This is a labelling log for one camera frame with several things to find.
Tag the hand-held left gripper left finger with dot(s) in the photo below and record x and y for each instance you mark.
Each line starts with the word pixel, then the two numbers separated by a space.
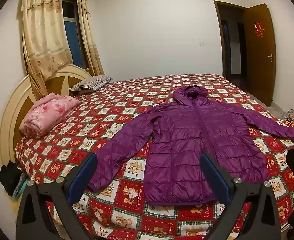
pixel 83 177

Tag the dark clothes pile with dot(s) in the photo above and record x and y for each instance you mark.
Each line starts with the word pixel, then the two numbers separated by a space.
pixel 9 177

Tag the dark wooden door frame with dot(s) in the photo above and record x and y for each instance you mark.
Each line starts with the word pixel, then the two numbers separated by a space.
pixel 220 37

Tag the narrow beige patterned curtain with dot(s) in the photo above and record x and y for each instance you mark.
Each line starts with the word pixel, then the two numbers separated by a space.
pixel 88 35

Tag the striped pillow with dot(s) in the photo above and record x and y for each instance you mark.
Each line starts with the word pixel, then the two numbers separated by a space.
pixel 92 83

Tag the red bear-print bedspread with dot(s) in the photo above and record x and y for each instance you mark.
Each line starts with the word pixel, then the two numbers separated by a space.
pixel 127 105

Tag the window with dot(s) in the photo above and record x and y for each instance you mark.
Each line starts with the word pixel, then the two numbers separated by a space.
pixel 72 30

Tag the cream wooden headboard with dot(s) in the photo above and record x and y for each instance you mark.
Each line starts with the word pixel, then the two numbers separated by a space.
pixel 19 100

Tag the pink floral folded blanket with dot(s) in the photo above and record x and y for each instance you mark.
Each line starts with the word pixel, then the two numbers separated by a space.
pixel 48 115

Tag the wide beige patterned curtain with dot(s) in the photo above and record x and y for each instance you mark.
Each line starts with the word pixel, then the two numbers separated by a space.
pixel 43 30

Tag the red paper door decoration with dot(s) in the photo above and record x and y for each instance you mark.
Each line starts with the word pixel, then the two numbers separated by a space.
pixel 259 28

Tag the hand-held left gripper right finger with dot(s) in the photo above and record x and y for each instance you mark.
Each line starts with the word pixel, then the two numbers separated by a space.
pixel 217 180

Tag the teal cloth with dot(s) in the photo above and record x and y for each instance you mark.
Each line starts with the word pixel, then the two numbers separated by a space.
pixel 21 187

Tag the brown wooden door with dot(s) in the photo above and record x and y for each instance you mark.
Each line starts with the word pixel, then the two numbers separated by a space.
pixel 260 52

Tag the purple hooded puffer jacket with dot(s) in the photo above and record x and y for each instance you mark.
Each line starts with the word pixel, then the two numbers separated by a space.
pixel 199 145

